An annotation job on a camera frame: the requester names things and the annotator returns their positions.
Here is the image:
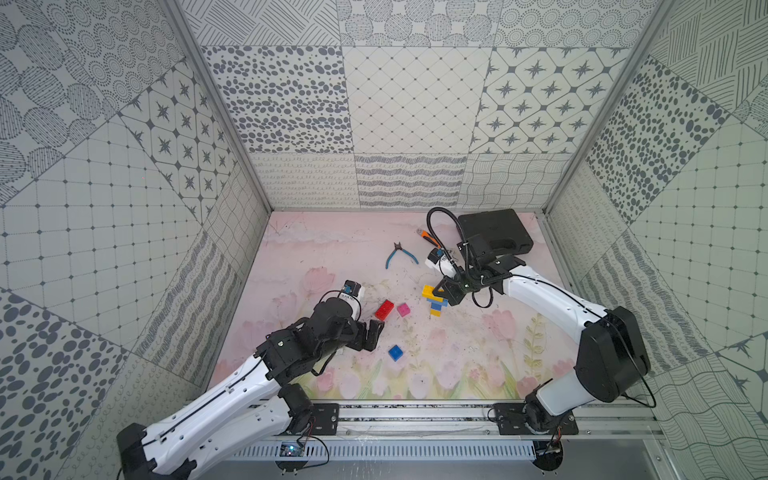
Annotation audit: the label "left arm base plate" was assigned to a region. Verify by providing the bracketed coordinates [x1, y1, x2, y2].
[286, 403, 340, 436]

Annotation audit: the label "aluminium rail frame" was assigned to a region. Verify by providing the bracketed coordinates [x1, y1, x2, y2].
[314, 400, 662, 441]

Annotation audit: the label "yellow long lego brick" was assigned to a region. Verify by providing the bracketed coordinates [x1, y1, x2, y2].
[422, 285, 446, 303]

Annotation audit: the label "blue small lego brick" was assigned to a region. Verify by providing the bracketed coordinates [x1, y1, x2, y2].
[388, 345, 404, 362]

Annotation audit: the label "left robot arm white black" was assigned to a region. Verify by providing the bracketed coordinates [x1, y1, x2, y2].
[117, 293, 385, 479]

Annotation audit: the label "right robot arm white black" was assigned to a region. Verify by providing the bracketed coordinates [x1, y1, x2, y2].
[426, 235, 650, 434]

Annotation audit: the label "floral pink table mat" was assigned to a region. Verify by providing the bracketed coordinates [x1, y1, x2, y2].
[213, 212, 578, 400]

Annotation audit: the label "black plastic tool case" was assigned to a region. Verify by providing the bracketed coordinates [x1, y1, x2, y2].
[458, 209, 534, 255]

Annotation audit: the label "pink lego brick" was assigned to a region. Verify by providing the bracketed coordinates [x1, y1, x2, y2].
[396, 303, 411, 317]

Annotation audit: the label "teal handled pliers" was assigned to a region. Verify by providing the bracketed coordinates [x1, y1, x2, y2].
[385, 241, 420, 271]

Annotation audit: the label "red lego brick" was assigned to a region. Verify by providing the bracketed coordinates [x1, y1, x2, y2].
[374, 300, 395, 322]

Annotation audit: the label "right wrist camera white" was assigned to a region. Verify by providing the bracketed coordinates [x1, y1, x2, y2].
[425, 248, 457, 278]

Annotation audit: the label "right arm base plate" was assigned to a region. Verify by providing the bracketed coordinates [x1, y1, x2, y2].
[489, 402, 579, 435]

